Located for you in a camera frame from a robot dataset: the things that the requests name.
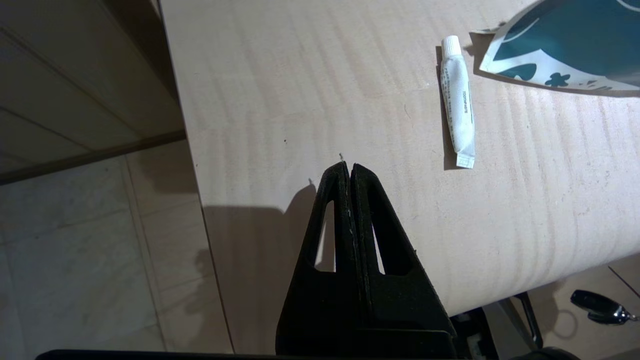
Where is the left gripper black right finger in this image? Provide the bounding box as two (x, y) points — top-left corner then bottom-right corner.
(350, 163), (457, 355)

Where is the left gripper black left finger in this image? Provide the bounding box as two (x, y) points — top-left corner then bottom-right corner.
(276, 161), (362, 355)

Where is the small white toothpaste tube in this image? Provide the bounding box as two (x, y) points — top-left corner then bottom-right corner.
(440, 35), (477, 170)

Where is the white horse-print zip pouch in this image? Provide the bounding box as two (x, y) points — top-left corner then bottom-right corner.
(479, 0), (640, 98)

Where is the glossy black key fob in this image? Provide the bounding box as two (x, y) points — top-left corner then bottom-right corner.
(570, 289), (638, 326)

